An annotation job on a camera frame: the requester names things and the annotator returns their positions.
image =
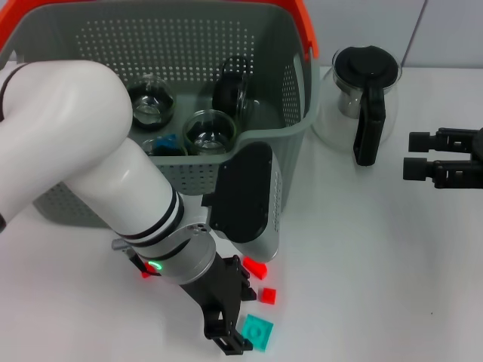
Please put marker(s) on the red sloped brick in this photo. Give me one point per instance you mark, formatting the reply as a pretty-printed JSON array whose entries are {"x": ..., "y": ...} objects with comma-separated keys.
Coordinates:
[{"x": 258, "y": 268}]

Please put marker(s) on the blue square plate brick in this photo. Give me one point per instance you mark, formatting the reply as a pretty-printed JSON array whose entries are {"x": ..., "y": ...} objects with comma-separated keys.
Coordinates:
[{"x": 166, "y": 141}]

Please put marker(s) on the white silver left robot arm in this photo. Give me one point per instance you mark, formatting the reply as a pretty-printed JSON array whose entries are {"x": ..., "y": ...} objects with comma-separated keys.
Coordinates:
[{"x": 94, "y": 151}]

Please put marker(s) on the grey perforated storage bin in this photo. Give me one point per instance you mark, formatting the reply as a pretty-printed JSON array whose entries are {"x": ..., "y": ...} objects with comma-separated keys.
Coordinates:
[{"x": 188, "y": 45}]

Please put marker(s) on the glass teacup with black holder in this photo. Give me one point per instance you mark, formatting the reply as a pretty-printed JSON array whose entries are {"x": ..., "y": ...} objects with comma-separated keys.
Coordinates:
[
  {"x": 152, "y": 109},
  {"x": 166, "y": 151},
  {"x": 230, "y": 94},
  {"x": 209, "y": 132}
]

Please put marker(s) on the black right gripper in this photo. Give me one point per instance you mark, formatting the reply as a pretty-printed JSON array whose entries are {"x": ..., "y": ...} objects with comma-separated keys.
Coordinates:
[{"x": 480, "y": 158}]

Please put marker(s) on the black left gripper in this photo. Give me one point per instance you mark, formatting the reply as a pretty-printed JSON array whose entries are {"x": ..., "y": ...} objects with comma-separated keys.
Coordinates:
[{"x": 219, "y": 290}]

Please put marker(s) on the glass pot with black lid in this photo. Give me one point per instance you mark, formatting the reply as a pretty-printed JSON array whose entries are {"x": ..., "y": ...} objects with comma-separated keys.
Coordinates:
[{"x": 371, "y": 109}]

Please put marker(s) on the teal square plate brick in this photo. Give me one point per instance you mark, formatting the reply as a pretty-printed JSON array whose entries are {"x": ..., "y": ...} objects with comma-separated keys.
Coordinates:
[{"x": 258, "y": 332}]

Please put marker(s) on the left wrist camera housing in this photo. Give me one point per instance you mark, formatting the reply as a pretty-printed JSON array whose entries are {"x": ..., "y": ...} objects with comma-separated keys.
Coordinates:
[{"x": 245, "y": 188}]

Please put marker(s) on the small red brick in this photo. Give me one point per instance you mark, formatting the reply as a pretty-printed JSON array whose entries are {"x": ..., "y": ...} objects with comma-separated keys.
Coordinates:
[
  {"x": 268, "y": 295},
  {"x": 145, "y": 274}
]

